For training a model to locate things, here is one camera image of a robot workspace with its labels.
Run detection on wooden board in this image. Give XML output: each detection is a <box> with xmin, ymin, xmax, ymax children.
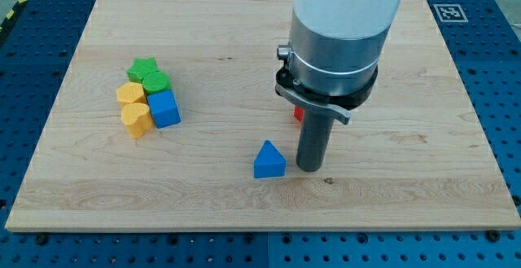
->
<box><xmin>6</xmin><ymin>0</ymin><xmax>520</xmax><ymax>232</ymax></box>

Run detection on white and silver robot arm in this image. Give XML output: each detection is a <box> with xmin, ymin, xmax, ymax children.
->
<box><xmin>275</xmin><ymin>0</ymin><xmax>401</xmax><ymax>172</ymax></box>

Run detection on yellow heart block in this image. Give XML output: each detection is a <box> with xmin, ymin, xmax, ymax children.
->
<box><xmin>121</xmin><ymin>103</ymin><xmax>155</xmax><ymax>139</ymax></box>

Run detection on yellow hexagon block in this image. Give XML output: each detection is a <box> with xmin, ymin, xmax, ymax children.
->
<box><xmin>116</xmin><ymin>81</ymin><xmax>147</xmax><ymax>108</ymax></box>

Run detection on green cylinder block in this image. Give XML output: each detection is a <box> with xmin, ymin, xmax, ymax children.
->
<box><xmin>142</xmin><ymin>71</ymin><xmax>171</xmax><ymax>95</ymax></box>

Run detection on blue triangle block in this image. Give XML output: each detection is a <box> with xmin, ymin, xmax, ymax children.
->
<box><xmin>253</xmin><ymin>140</ymin><xmax>287</xmax><ymax>178</ymax></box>

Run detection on red block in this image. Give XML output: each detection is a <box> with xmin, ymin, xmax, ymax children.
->
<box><xmin>293</xmin><ymin>106</ymin><xmax>304</xmax><ymax>123</ymax></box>

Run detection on white fiducial marker tag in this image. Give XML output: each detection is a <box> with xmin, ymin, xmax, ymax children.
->
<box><xmin>434</xmin><ymin>3</ymin><xmax>468</xmax><ymax>23</ymax></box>

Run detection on blue cube block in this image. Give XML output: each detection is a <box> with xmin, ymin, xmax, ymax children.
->
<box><xmin>147</xmin><ymin>90</ymin><xmax>182</xmax><ymax>129</ymax></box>

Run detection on black tool mount with lever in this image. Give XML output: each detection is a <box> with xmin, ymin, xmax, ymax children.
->
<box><xmin>275</xmin><ymin>66</ymin><xmax>378</xmax><ymax>125</ymax></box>

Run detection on green star block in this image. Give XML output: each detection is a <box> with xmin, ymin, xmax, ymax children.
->
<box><xmin>127</xmin><ymin>57</ymin><xmax>159</xmax><ymax>83</ymax></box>

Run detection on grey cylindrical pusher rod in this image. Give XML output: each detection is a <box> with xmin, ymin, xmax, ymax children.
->
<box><xmin>296</xmin><ymin>111</ymin><xmax>334</xmax><ymax>172</ymax></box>

